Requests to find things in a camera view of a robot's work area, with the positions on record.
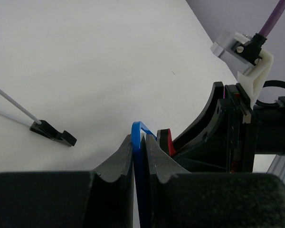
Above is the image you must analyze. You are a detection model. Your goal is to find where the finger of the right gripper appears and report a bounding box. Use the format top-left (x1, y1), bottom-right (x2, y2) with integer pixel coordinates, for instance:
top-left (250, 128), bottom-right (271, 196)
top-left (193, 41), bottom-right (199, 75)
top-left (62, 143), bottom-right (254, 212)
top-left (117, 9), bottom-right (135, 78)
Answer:
top-left (173, 82), bottom-right (224, 152)
top-left (171, 133), bottom-right (230, 172)

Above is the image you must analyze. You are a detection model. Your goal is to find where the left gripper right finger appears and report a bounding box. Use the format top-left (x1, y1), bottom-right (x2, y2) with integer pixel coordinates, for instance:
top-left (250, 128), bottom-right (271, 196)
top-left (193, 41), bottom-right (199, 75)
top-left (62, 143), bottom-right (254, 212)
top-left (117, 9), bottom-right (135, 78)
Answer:
top-left (145, 136), bottom-right (285, 228)

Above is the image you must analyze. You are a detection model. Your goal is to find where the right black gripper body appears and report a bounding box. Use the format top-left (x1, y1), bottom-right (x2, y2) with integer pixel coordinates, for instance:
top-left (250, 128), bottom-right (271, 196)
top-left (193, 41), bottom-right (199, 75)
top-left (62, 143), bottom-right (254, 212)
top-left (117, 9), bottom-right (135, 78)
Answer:
top-left (213, 82), bottom-right (258, 173)

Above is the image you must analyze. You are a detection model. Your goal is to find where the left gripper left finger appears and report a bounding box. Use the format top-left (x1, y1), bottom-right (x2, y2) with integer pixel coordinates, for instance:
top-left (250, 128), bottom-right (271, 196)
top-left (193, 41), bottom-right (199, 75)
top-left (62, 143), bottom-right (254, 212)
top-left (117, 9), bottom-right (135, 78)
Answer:
top-left (0, 135), bottom-right (134, 228)

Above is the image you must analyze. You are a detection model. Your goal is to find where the blue framed whiteboard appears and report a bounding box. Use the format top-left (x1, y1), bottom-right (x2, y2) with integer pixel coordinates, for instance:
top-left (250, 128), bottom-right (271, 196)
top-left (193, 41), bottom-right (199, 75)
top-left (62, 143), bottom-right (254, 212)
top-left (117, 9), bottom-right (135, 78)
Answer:
top-left (131, 121), bottom-right (156, 228)

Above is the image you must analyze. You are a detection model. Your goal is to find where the red whiteboard eraser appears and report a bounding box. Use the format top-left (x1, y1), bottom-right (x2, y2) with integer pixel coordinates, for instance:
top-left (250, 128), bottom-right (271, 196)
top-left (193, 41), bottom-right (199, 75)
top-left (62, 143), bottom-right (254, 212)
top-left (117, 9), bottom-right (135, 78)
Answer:
top-left (157, 129), bottom-right (176, 157)

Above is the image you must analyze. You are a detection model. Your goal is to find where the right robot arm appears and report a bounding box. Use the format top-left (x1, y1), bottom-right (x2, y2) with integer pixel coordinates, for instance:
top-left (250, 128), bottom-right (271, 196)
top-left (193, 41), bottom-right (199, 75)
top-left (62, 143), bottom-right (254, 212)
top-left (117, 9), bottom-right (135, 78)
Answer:
top-left (169, 82), bottom-right (285, 173)

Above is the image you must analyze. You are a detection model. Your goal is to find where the left black board foot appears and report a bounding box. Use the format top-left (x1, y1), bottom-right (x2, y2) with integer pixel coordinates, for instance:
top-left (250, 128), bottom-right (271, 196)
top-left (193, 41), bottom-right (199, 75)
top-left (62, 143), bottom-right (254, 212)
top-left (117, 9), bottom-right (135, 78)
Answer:
top-left (30, 120), bottom-right (77, 147)

